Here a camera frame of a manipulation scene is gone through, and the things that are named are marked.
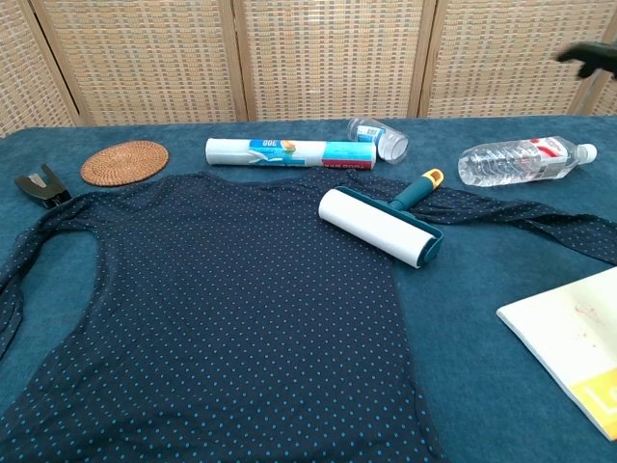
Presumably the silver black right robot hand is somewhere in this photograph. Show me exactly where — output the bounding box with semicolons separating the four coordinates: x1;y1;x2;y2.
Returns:
555;41;617;81

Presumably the teal white lint roller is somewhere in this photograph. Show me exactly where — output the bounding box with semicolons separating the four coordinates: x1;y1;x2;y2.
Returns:
317;168;443;270

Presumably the white food wrap roll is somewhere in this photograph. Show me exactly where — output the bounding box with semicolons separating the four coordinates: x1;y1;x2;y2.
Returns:
204;137;378;172

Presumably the navy polka dot shirt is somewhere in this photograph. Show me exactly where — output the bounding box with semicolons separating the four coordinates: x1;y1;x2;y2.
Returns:
0;168;617;463

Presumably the clear plastic water bottle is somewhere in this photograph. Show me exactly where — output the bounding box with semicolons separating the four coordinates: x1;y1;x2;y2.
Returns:
457;136;599;187

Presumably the clear plastic cup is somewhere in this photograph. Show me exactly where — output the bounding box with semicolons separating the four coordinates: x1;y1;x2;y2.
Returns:
346;117;410;164

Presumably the woven folding screen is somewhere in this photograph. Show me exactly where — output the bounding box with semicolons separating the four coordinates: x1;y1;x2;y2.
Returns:
0;0;617;139

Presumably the white yellow notebook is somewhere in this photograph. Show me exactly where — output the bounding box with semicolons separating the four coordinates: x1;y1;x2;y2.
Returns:
496;266;617;440

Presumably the teal table cloth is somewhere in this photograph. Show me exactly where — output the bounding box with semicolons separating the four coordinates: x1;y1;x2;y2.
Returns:
0;114;617;463

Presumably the round woven rattan coaster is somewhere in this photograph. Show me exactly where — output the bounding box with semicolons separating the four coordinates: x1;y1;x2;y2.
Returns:
80;140;171;187

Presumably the black stapler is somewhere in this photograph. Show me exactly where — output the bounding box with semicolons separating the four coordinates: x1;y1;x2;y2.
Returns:
13;163;73;210

